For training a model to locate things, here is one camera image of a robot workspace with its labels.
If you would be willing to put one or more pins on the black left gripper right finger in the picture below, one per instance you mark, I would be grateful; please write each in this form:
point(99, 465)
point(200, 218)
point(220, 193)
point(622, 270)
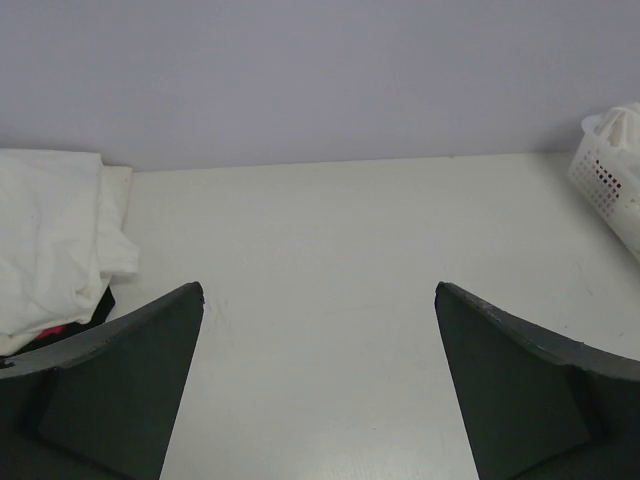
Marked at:
point(536, 404)

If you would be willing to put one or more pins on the folded white t shirt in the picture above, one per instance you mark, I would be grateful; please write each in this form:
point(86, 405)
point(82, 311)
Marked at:
point(62, 239)

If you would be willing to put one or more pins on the folded black t shirt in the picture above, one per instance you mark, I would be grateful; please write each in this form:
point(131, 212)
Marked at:
point(99, 316)

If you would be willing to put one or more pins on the white t shirt red print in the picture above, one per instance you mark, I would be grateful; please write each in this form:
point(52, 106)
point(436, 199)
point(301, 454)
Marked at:
point(619, 130)

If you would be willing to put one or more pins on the folded pink garment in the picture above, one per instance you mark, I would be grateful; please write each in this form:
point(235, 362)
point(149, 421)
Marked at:
point(51, 332)

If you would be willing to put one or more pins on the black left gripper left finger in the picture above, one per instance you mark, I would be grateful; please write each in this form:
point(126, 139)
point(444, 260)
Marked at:
point(101, 404)

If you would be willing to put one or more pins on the white plastic basket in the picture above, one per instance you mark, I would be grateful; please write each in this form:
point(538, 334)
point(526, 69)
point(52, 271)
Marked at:
point(623, 218)

